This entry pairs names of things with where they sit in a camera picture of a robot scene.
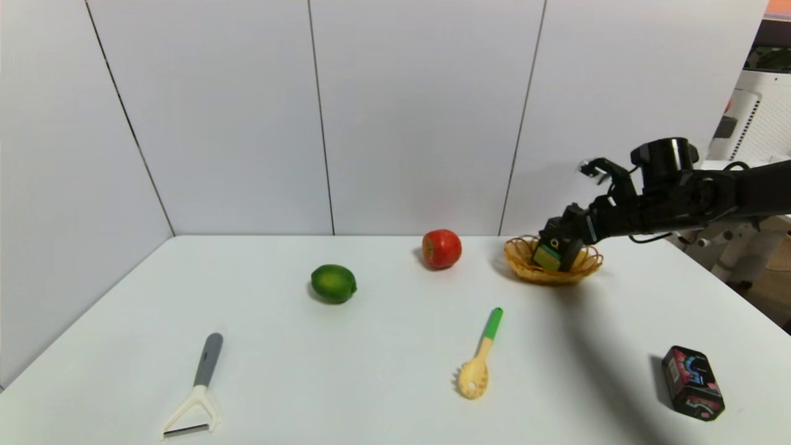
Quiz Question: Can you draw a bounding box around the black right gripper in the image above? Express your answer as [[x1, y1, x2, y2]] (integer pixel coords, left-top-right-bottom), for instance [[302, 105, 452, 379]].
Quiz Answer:
[[532, 195, 638, 273]]

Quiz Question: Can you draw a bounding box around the green and yellow small box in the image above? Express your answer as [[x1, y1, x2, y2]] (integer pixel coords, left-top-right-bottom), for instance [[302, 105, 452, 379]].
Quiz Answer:
[[533, 244, 563, 271]]

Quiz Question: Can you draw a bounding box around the yellow woven basket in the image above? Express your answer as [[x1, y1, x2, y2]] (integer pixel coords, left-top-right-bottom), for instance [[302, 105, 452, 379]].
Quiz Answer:
[[504, 235, 604, 286]]

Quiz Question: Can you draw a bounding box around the red round fruit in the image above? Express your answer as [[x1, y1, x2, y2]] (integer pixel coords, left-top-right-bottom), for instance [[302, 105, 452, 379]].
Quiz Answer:
[[422, 229, 463, 269]]

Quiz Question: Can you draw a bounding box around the white metal stand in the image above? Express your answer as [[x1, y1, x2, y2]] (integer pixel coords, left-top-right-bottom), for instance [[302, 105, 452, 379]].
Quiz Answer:
[[670, 215, 791, 291]]

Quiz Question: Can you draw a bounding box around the black box with red print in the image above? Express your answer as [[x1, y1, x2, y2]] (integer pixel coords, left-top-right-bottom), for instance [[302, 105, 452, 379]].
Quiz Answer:
[[661, 345, 725, 422]]

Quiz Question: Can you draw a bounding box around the green round fruit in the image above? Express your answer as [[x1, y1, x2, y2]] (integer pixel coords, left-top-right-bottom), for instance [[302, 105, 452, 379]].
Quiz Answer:
[[310, 264, 358, 304]]

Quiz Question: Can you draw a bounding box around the white perforated machine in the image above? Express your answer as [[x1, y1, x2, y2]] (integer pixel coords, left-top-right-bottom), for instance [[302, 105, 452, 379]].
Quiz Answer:
[[708, 68, 791, 163]]

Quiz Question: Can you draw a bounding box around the yellow pasta spoon green handle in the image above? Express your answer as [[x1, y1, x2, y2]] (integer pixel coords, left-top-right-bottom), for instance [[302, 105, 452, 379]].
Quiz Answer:
[[456, 307, 504, 400]]

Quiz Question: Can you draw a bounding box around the grey handled white peeler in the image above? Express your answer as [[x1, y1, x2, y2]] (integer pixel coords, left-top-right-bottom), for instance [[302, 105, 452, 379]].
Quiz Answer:
[[162, 333, 224, 440]]

